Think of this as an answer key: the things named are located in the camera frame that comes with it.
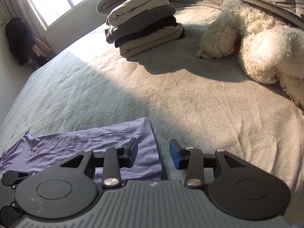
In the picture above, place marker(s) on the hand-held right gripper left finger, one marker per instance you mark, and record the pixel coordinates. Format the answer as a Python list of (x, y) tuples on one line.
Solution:
[(134, 152)]

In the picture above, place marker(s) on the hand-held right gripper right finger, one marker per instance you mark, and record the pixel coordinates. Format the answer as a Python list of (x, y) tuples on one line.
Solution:
[(174, 155)]

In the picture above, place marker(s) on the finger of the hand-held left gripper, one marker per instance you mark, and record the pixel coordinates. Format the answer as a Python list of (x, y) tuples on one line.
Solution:
[(23, 175)]

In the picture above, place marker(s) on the purple pants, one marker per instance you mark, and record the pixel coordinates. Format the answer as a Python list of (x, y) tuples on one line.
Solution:
[(71, 144)]

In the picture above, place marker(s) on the pink hanging clothes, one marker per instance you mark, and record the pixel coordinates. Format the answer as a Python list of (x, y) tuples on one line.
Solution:
[(40, 49)]

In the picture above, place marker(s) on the dark hanging clothes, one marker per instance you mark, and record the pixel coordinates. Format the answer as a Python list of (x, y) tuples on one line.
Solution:
[(19, 40)]

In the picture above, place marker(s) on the grey bed blanket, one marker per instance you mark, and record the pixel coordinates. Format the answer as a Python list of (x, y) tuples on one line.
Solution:
[(166, 95)]

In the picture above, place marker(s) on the black folded garment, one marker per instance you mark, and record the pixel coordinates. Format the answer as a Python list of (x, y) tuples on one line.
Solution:
[(152, 30)]

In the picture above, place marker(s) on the red fabric piece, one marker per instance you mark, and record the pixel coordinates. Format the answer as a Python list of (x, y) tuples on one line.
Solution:
[(237, 47)]

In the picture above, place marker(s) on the grey folded sweater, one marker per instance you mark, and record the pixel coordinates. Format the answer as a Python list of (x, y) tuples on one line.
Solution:
[(147, 20)]

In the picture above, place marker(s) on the white fluffy dog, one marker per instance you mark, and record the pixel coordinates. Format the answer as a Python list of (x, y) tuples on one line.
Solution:
[(261, 47)]

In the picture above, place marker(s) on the pale patterned curtain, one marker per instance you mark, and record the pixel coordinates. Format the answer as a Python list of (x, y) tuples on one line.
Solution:
[(23, 7)]

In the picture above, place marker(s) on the window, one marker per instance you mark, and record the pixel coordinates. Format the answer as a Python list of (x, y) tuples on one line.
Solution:
[(59, 0)]

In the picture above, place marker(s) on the thin dark flat object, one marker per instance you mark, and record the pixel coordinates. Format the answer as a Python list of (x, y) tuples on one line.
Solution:
[(273, 6)]

